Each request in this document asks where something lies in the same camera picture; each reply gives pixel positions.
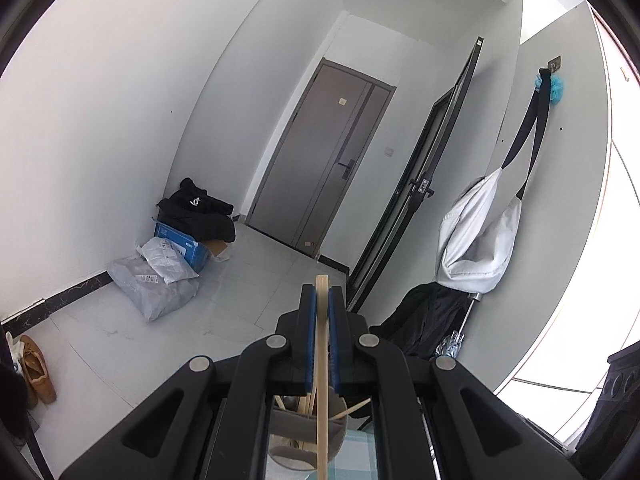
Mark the white parcel bag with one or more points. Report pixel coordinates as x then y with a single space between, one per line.
167 260

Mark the white shoulder bag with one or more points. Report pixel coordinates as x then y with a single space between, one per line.
475 240

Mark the grey entrance door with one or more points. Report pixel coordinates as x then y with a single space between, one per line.
310 170

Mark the white sock bundle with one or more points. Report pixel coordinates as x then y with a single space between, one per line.
15 355

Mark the brown cardboard flap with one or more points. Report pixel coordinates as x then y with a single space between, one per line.
217 247

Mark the bright window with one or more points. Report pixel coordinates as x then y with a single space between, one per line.
600 310

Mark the brown shoe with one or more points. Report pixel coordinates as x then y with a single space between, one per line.
37 370

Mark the black clothes pile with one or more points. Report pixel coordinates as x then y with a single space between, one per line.
200 220

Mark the blue cardboard box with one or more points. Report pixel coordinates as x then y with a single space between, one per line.
192 252

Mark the small white plastic bag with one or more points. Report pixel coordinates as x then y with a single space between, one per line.
222 256

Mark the white oval utensil holder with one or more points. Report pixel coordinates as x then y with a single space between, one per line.
295 427

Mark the blue bath pouf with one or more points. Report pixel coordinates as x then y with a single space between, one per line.
554 91

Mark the black backpack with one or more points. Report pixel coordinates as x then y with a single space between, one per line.
425 315

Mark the black framed door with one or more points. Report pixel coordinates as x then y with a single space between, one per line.
400 220

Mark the grey parcel bag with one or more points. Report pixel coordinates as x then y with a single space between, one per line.
150 295

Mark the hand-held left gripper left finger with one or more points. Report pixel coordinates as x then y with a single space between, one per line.
311 310

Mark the teal checked tablecloth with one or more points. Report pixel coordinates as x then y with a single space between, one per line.
357 455

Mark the metal wall hook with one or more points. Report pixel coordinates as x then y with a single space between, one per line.
555 62

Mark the light wooden chopstick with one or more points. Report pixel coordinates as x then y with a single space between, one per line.
322 410
284 402
355 406
311 402

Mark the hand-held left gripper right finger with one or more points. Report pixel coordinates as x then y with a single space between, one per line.
334 320

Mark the silver folded umbrella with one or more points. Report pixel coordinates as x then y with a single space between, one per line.
452 345

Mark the black carved cabinet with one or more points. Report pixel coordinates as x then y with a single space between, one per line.
620 385

